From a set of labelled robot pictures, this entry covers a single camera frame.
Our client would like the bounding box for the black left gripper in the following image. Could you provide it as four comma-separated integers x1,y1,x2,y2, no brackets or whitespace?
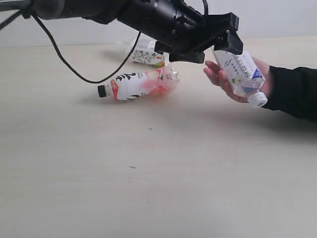
155,12,243,63

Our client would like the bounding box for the pink peach label bottle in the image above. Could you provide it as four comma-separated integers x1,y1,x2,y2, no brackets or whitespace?
98,66,180,101

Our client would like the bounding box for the black sleeve forearm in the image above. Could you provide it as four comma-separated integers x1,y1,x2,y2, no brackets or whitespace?
264,66,317,122

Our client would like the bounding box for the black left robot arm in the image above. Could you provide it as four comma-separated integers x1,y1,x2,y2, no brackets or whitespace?
0,0,243,63

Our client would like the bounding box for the floral label clear bottle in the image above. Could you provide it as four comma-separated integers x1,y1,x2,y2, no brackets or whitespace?
115,39,170,68

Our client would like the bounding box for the open person hand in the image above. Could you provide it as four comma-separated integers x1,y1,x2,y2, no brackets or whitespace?
203,56,270,103

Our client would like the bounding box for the blue label clear water bottle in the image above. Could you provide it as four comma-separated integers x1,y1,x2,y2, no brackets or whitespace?
213,50,267,108

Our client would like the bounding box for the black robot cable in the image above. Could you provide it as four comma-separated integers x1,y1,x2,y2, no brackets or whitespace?
0,2,143,84

